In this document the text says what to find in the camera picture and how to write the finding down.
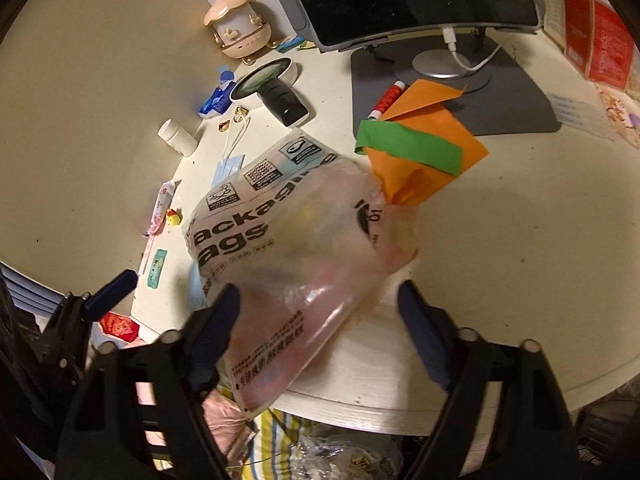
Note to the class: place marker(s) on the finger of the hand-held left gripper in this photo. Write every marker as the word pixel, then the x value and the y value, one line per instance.
pixel 112 291

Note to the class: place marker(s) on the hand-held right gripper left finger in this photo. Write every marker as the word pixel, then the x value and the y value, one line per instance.
pixel 212 340

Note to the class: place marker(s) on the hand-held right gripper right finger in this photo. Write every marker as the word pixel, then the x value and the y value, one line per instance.
pixel 425 340

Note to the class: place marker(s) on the printed plastic bag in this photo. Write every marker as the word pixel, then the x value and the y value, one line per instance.
pixel 280 240

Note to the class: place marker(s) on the round trash bin with liner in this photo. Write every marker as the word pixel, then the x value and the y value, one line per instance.
pixel 340 455

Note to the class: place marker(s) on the red patterned cloth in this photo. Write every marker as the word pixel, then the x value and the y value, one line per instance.
pixel 117 327

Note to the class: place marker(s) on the green white strip packet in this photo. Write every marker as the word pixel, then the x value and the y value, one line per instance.
pixel 156 269

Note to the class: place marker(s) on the blue face mask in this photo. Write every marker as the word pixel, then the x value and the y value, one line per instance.
pixel 196 290
pixel 229 170

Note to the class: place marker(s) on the pink cloth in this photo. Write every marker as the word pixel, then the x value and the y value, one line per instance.
pixel 225 420

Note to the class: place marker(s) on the yellow duck toy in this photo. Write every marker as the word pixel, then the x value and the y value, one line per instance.
pixel 174 218

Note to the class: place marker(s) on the pink tube packet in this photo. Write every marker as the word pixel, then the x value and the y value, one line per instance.
pixel 160 207

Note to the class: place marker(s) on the striped blanket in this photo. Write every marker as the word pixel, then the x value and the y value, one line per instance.
pixel 277 440

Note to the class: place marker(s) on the small white bottle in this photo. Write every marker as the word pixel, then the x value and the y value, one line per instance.
pixel 177 137

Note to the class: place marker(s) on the green paper strip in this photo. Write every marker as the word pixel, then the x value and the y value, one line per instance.
pixel 400 142

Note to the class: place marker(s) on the orange paper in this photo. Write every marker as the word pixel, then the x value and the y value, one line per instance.
pixel 450 130

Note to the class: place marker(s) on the small gold clip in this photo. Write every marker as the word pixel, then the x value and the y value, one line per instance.
pixel 235 117

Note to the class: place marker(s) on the blue packet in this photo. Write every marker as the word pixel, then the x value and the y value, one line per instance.
pixel 216 97

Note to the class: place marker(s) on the red thread spool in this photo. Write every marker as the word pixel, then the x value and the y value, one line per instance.
pixel 387 101

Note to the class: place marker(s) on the black magnifying glass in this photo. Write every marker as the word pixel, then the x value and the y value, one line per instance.
pixel 265 80

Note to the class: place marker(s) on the white printed paper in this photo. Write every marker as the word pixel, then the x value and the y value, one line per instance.
pixel 580 112

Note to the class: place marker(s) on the pink lantern lamp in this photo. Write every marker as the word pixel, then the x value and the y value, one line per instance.
pixel 237 25

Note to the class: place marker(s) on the teal flat packet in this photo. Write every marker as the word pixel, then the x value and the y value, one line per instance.
pixel 295 44

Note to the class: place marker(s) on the red cardboard box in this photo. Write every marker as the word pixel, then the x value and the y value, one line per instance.
pixel 595 25

